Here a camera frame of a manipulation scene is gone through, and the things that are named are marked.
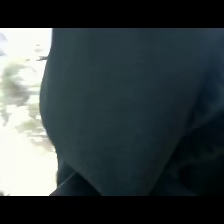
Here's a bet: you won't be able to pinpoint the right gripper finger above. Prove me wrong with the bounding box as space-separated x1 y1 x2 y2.
49 171 101 197

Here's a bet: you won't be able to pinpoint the black pants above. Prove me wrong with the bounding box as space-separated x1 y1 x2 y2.
38 28 224 197

